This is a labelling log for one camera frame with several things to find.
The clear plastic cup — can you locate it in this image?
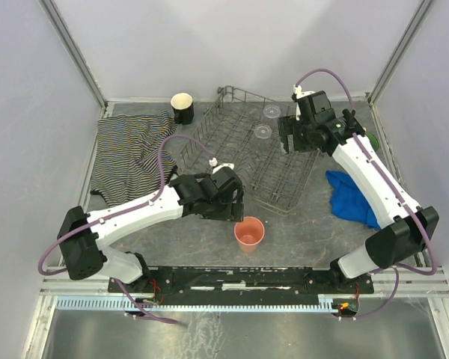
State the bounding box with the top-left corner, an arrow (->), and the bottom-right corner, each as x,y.
254,124 -> 272,140
263,104 -> 281,120

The salmon pink plastic cup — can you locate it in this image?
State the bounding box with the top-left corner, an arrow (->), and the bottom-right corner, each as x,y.
233,216 -> 265,254

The black mug cream inside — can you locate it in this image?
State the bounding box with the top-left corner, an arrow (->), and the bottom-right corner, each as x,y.
170,93 -> 194,126

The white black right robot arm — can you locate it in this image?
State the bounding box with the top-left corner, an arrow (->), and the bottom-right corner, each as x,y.
278,85 -> 439,280

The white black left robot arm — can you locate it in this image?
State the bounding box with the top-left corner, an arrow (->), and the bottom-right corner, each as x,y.
58,165 -> 245,284

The christmas mug green inside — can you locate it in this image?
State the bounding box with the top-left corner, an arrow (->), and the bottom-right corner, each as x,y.
364,128 -> 379,152

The blue microfibre cloth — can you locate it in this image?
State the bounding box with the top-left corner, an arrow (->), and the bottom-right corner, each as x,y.
326,171 -> 381,230

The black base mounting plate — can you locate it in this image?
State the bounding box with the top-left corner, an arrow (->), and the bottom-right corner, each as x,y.
124,266 -> 374,299

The striped cloth garment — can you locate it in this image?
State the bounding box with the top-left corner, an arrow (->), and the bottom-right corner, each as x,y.
90,111 -> 176,206

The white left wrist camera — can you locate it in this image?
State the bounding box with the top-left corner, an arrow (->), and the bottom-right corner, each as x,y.
209,157 -> 235,174

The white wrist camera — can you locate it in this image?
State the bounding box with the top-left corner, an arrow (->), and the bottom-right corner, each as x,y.
209,157 -> 235,174
291,85 -> 314,121

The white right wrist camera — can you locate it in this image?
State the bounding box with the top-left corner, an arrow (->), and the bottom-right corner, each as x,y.
291,85 -> 314,121

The grey wire dish rack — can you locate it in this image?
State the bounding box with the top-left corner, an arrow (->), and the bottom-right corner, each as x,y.
177,86 -> 320,215

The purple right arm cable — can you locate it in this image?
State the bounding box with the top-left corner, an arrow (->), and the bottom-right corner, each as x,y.
295,68 -> 439,321

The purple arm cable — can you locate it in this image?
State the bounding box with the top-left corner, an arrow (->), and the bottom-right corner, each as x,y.
37,135 -> 188,323
295,68 -> 439,321

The light blue cable duct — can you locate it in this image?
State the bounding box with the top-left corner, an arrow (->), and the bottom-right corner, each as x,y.
55,295 -> 339,312

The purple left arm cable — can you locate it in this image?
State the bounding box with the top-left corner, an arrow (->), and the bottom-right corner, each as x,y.
37,135 -> 188,323

